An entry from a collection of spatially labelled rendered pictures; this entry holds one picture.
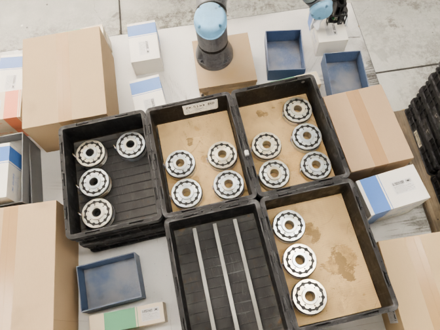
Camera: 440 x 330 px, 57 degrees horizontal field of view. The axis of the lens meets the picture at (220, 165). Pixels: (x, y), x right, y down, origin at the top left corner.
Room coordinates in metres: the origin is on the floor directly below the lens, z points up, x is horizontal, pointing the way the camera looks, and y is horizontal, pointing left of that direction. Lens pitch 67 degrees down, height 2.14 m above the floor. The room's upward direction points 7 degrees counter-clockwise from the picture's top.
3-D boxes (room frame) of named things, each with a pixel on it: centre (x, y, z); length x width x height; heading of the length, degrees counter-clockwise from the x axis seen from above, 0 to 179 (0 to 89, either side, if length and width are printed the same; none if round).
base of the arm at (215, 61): (1.05, -0.03, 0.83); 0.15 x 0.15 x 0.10
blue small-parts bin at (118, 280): (0.21, 0.41, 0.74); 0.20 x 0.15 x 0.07; 98
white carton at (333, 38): (1.15, -0.51, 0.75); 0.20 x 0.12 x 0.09; 179
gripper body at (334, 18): (1.12, -0.51, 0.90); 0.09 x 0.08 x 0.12; 179
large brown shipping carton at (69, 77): (0.95, 0.54, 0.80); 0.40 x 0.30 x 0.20; 4
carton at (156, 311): (0.09, 0.35, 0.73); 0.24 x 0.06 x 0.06; 94
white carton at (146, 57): (1.16, 0.26, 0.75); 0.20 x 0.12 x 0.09; 4
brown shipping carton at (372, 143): (0.62, -0.52, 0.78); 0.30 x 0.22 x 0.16; 7
